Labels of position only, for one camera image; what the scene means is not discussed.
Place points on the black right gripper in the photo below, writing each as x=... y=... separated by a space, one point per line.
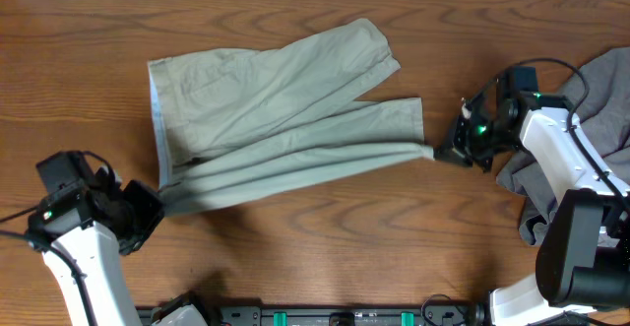
x=459 y=149

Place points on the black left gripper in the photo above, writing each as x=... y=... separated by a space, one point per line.
x=153 y=203

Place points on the khaki green shorts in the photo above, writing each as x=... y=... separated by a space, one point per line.
x=235 y=125

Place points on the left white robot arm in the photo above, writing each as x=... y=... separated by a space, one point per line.
x=86 y=230

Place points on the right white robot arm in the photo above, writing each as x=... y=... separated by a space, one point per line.
x=582 y=265

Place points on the grey garment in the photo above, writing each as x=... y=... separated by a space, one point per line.
x=604 y=117

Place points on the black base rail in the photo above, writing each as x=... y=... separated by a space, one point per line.
x=437 y=310

